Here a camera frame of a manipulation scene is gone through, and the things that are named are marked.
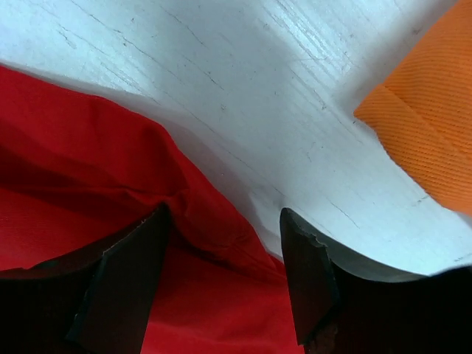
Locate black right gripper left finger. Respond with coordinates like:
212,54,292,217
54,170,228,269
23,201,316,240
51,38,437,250
1,204,172,353

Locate folded orange trousers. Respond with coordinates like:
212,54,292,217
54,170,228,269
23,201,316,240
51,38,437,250
354,1,471,215

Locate red trousers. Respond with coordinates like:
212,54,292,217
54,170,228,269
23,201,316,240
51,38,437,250
1,67,301,353

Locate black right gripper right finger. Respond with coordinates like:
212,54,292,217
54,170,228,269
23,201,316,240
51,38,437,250
280,208,471,353

